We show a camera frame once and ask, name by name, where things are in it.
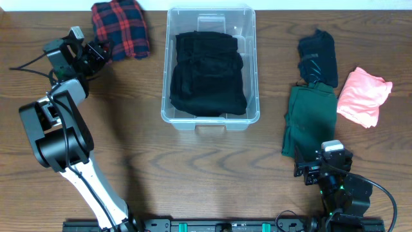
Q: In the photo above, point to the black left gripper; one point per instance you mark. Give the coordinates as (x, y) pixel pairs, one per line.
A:
(92, 48)

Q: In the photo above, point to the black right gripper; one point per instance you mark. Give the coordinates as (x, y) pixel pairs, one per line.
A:
(313, 168)

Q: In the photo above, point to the black garment with teal print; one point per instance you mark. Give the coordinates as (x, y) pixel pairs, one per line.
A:
(318, 59)

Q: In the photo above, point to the dark green garment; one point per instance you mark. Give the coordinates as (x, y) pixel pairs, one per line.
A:
(310, 119)

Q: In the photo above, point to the salmon pink garment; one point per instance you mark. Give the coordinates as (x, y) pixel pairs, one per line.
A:
(362, 96)

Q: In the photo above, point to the black pants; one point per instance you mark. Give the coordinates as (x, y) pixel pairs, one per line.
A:
(207, 79)

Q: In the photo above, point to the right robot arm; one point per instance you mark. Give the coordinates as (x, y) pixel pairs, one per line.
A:
(344, 194)

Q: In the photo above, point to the red navy plaid shirt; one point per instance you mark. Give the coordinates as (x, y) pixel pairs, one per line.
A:
(122, 22)

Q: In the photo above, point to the clear plastic storage bin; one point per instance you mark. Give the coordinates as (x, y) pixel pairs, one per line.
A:
(238, 21)

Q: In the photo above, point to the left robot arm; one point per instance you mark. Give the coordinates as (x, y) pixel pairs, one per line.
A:
(59, 137)

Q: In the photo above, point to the black mounting rail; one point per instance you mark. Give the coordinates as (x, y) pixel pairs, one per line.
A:
(282, 224)

